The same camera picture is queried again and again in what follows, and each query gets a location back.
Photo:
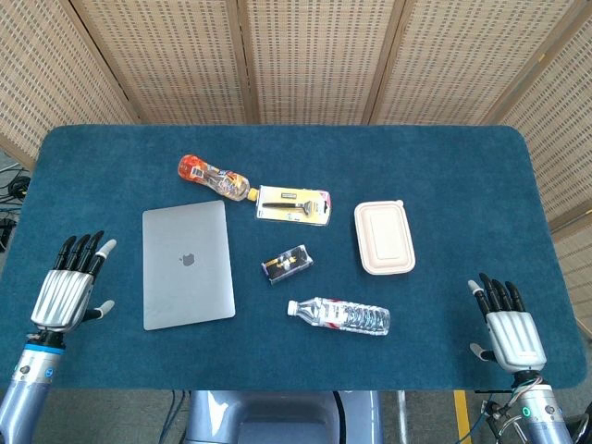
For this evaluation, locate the woven folding screen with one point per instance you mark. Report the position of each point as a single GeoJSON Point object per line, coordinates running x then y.
{"type": "Point", "coordinates": [296, 60]}

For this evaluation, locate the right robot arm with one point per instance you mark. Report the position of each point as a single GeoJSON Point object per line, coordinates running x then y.
{"type": "Point", "coordinates": [536, 409]}

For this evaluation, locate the orange drink bottle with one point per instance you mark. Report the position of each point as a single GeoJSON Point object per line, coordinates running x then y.
{"type": "Point", "coordinates": [210, 178]}

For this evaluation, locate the clear water bottle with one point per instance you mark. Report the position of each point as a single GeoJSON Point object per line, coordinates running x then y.
{"type": "Point", "coordinates": [340, 316]}

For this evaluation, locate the silver laptop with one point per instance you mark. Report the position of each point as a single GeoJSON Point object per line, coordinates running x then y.
{"type": "Point", "coordinates": [187, 266]}

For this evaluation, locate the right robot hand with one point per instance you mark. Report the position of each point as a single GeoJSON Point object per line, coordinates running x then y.
{"type": "Point", "coordinates": [513, 333]}

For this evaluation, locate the blue table mat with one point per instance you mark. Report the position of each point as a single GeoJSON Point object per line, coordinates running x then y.
{"type": "Point", "coordinates": [296, 152]}

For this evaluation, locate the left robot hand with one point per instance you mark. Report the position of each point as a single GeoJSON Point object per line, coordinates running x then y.
{"type": "Point", "coordinates": [62, 296]}

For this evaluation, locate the grey robot torso base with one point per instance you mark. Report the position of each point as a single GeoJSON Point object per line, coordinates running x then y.
{"type": "Point", "coordinates": [282, 418]}

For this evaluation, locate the beige lidded food container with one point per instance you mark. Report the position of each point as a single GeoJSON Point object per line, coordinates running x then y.
{"type": "Point", "coordinates": [384, 238]}

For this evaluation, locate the razor in blister pack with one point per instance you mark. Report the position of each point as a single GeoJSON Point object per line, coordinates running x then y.
{"type": "Point", "coordinates": [293, 205]}

